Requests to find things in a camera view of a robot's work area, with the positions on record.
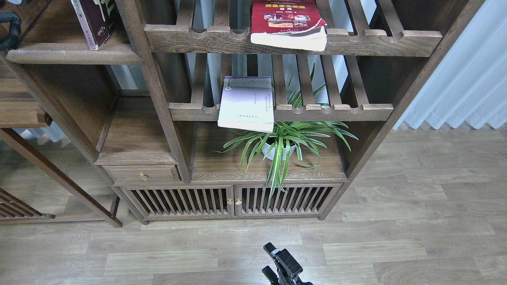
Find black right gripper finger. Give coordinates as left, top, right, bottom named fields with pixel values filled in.
left=264, top=242, right=303, bottom=283
left=261, top=266, right=286, bottom=285

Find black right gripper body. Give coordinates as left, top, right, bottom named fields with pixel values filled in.
left=291, top=279, right=313, bottom=285

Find red paperback book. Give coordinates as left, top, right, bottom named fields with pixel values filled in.
left=250, top=0, right=327, bottom=52

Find maroon book white characters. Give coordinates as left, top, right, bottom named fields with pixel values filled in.
left=71, top=0, right=120, bottom=50

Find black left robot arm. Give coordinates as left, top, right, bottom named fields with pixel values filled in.
left=0, top=11, right=22, bottom=51

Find white plant pot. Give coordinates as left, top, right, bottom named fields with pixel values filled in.
left=261, top=138, right=296, bottom=161

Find green spider plant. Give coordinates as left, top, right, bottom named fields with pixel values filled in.
left=216, top=63, right=359, bottom=198

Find white purple book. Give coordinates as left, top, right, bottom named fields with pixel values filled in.
left=217, top=76, right=274, bottom=132

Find dark wooden bookshelf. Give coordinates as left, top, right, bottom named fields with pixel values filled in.
left=1, top=0, right=484, bottom=224

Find white pleated curtain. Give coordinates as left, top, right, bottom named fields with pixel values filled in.
left=394, top=0, right=507, bottom=129

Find wooden side rack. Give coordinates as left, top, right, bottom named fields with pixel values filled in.
left=0, top=63, right=123, bottom=228

